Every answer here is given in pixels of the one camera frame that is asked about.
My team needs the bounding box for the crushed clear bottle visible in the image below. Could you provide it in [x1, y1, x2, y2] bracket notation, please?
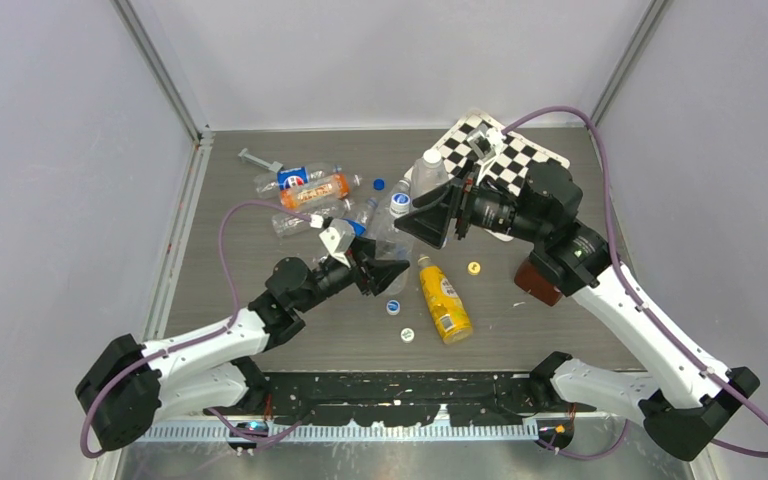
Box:
[271, 198, 355, 238]

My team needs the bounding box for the white green cap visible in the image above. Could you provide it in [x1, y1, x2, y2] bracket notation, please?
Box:
[400, 328, 415, 343]

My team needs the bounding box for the orange drink bottle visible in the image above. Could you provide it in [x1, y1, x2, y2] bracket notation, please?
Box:
[280, 173, 363, 211]

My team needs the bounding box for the black white checkered mat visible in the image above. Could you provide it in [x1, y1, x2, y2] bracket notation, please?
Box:
[435, 112, 583, 245]

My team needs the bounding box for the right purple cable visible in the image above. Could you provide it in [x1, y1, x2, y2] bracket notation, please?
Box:
[501, 105, 768, 460]

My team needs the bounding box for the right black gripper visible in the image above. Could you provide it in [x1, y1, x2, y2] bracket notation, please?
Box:
[395, 156, 547, 248]

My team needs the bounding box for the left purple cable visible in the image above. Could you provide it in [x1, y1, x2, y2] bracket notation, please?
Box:
[79, 200, 322, 460]

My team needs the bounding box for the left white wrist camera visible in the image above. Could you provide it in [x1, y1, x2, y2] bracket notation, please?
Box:
[310, 214, 355, 267]

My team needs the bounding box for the brown wooden block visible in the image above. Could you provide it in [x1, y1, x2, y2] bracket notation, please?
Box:
[514, 260, 563, 307]

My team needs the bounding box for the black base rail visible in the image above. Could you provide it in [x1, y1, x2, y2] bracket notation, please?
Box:
[218, 371, 573, 427]

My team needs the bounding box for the clear ribbed plastic bottle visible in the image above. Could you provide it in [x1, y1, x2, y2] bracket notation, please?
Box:
[374, 211, 415, 261]

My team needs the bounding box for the yellow bottle cap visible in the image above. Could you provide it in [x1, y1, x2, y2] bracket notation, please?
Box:
[467, 261, 481, 275]

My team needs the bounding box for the white bottle cap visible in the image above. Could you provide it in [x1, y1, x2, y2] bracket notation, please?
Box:
[422, 148, 442, 167]

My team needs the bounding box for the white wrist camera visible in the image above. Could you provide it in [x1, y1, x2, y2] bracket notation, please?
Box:
[466, 125, 505, 183]
[310, 214, 355, 267]

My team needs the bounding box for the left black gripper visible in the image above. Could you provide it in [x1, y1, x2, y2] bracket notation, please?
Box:
[295, 236, 407, 314]

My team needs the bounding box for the pepsi bottle rear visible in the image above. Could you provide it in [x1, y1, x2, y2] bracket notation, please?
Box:
[254, 162, 343, 199]

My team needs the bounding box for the grey metal t-bolt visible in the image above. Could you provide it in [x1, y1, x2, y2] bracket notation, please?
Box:
[238, 148, 284, 173]

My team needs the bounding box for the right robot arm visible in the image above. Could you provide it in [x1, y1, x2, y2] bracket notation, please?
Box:
[396, 160, 760, 461]

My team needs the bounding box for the clear square labelled bottle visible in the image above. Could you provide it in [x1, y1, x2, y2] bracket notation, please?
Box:
[410, 156, 449, 200]

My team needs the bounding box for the purple cable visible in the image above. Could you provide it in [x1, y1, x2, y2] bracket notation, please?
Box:
[501, 105, 768, 460]
[79, 200, 322, 460]

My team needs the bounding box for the yellow juice bottle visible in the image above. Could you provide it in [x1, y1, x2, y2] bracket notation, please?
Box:
[417, 255, 473, 345]

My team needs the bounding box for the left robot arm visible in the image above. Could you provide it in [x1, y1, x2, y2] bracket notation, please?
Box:
[75, 238, 410, 459]

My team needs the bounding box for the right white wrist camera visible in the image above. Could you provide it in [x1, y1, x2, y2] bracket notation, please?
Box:
[466, 125, 505, 183]

